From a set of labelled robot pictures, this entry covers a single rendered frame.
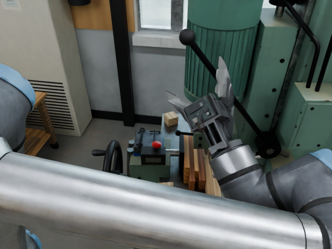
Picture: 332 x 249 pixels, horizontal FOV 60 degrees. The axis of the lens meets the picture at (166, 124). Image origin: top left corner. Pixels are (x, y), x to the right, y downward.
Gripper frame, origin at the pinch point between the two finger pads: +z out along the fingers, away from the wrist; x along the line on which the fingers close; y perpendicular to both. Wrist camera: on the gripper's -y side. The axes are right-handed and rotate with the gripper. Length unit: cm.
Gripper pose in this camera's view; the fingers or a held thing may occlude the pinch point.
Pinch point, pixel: (192, 74)
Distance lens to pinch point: 68.7
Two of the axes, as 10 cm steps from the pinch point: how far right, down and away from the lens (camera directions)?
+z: -3.8, -8.8, 2.9
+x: -7.9, 4.7, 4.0
